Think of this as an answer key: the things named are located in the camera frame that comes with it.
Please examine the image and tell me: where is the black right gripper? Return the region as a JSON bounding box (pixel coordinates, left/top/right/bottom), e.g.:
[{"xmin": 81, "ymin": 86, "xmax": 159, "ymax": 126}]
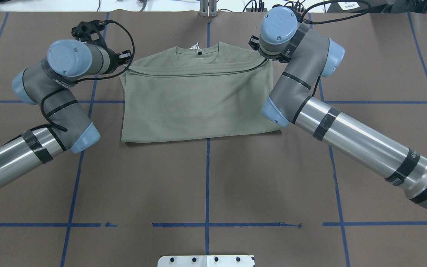
[{"xmin": 259, "ymin": 52, "xmax": 291, "ymax": 63}]

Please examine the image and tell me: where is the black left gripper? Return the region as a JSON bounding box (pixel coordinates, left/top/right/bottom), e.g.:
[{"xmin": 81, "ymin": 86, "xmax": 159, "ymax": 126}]
[{"xmin": 107, "ymin": 50, "xmax": 132, "ymax": 74}]

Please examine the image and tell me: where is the olive green long-sleeve shirt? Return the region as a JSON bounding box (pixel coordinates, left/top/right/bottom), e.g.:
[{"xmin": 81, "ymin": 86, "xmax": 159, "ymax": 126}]
[{"xmin": 120, "ymin": 42, "xmax": 280, "ymax": 143}]

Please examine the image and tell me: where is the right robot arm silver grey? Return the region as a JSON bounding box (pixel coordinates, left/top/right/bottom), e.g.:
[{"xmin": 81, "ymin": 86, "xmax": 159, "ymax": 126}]
[{"xmin": 249, "ymin": 6, "xmax": 427, "ymax": 209}]

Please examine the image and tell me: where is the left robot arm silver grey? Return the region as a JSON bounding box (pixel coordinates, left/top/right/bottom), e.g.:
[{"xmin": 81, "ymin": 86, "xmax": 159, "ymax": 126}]
[{"xmin": 0, "ymin": 39, "xmax": 134, "ymax": 189}]

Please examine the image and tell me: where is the black box with white label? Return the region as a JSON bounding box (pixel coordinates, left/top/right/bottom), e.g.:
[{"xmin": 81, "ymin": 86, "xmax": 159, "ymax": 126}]
[{"xmin": 326, "ymin": 0, "xmax": 394, "ymax": 13}]

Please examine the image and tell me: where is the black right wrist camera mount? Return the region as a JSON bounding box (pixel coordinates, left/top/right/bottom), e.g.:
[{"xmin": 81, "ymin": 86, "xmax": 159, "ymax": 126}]
[{"xmin": 248, "ymin": 35, "xmax": 259, "ymax": 51}]

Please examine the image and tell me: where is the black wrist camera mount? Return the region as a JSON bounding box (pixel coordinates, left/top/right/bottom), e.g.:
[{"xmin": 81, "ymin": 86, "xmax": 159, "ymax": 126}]
[
  {"xmin": 71, "ymin": 20, "xmax": 106, "ymax": 43},
  {"xmin": 248, "ymin": 35, "xmax": 259, "ymax": 51}
]

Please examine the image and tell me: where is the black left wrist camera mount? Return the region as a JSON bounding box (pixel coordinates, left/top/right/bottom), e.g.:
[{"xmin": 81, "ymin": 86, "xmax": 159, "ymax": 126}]
[{"xmin": 71, "ymin": 20, "xmax": 106, "ymax": 43}]

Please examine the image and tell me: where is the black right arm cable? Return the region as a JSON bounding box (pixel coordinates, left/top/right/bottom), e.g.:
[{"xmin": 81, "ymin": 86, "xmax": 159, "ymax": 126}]
[{"xmin": 299, "ymin": 0, "xmax": 372, "ymax": 25}]

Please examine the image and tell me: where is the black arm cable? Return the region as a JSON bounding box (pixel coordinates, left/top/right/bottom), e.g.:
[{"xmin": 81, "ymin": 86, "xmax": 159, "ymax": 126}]
[
  {"xmin": 40, "ymin": 19, "xmax": 135, "ymax": 132},
  {"xmin": 299, "ymin": 0, "xmax": 372, "ymax": 25}
]

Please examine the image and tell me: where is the aluminium frame post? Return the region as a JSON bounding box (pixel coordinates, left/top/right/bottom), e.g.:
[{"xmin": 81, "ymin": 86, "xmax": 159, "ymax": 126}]
[{"xmin": 198, "ymin": 0, "xmax": 218, "ymax": 17}]

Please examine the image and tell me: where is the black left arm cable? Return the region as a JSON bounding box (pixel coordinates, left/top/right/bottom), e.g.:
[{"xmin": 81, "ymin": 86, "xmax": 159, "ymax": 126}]
[{"xmin": 40, "ymin": 19, "xmax": 135, "ymax": 132}]

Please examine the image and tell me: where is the white camera mast with base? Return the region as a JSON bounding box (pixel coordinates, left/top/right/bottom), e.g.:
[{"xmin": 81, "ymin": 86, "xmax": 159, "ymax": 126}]
[{"xmin": 157, "ymin": 255, "xmax": 255, "ymax": 267}]

